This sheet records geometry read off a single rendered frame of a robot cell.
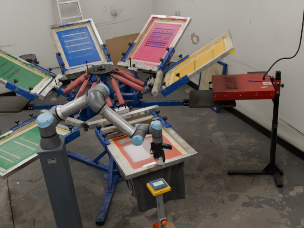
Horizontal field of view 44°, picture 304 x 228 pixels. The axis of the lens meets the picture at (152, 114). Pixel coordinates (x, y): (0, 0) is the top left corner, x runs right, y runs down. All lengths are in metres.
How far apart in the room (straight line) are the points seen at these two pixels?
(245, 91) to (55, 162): 1.86
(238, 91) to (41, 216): 2.35
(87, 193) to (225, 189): 1.49
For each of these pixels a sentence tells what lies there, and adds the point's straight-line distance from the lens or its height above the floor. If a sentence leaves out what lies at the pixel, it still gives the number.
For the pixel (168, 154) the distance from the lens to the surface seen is 2.99.
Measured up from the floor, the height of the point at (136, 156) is 0.96.
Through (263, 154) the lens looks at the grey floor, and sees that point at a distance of 4.76.
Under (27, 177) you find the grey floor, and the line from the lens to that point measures 4.83.
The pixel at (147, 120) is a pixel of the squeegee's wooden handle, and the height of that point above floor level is 1.05.
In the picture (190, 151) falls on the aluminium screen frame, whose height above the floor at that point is 0.99.
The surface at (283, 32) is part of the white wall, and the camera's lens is 4.50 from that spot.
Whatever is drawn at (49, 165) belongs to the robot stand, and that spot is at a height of 1.08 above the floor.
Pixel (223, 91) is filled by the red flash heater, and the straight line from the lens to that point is 3.66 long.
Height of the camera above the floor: 2.56
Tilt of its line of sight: 26 degrees down
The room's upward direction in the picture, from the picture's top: 5 degrees counter-clockwise
